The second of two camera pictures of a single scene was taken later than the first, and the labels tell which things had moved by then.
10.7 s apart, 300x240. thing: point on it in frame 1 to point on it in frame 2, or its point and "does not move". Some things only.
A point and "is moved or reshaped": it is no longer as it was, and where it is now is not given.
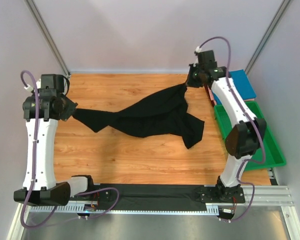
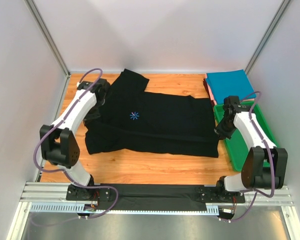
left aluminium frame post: (34, 11) does not move
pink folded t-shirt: (214, 102) does not move
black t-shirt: (167, 111) is moved or reshaped
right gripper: (192, 78) to (222, 129)
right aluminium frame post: (280, 12) does not move
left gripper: (69, 108) to (90, 116)
